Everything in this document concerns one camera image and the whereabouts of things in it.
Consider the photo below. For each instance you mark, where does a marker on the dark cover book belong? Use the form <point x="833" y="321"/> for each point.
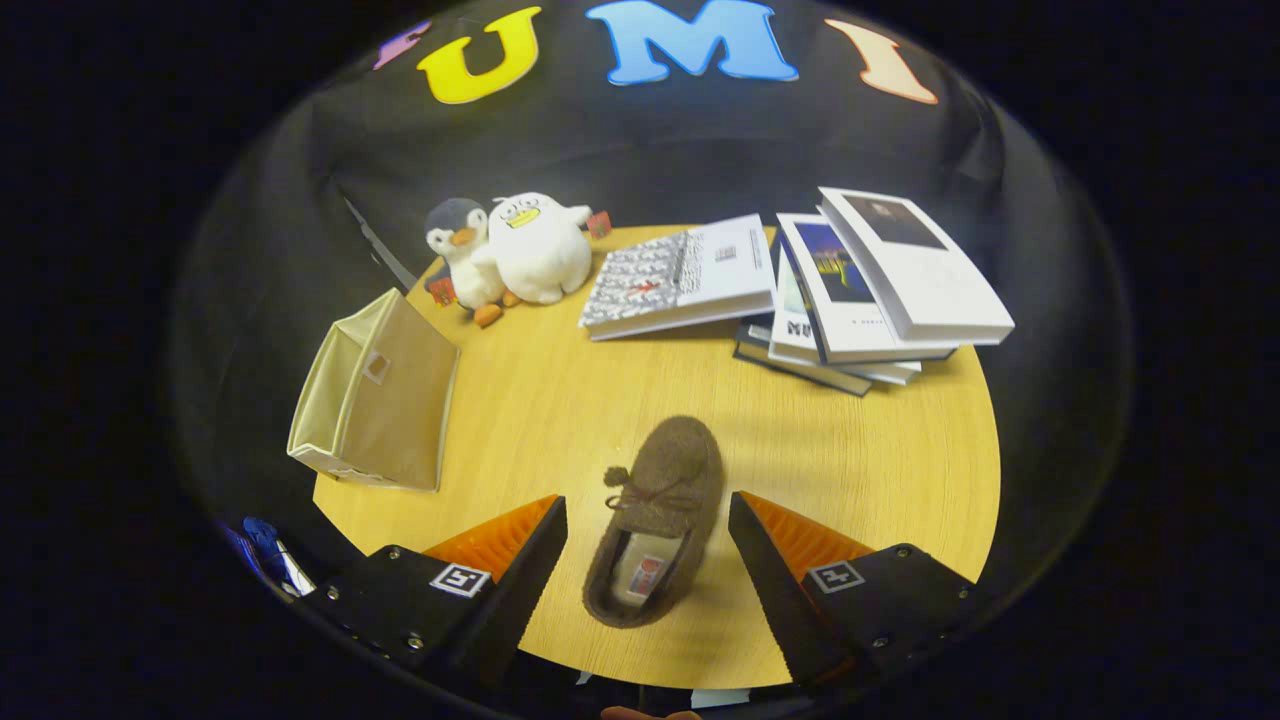
<point x="760" y="350"/>

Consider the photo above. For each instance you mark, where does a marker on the white book with dark photo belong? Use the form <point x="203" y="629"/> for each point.
<point x="930" y="285"/>

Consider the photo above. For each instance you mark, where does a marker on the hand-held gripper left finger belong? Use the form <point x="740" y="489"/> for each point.
<point x="520" y="600"/>

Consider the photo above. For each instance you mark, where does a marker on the brown fuzzy slipper shoe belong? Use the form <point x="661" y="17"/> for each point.
<point x="680" y="470"/>

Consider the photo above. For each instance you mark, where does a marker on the white duck plush toy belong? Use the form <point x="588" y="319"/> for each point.
<point x="540" y="260"/>

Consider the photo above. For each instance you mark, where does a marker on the white side desk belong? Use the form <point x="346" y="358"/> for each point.
<point x="293" y="572"/>

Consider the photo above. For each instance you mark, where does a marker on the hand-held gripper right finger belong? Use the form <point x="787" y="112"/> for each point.
<point x="785" y="600"/>

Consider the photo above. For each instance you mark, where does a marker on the blue cloth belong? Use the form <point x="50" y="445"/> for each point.
<point x="260" y="535"/>

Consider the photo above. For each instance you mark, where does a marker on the grey penguin plush toy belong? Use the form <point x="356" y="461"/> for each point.
<point x="470" y="275"/>

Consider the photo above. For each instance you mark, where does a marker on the beige fabric storage box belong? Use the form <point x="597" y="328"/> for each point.
<point x="395" y="420"/>

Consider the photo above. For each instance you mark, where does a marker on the grey patterned cover book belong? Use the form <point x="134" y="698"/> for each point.
<point x="690" y="270"/>

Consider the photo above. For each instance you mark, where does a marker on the white book with black lettering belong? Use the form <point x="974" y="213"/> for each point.
<point x="795" y="335"/>

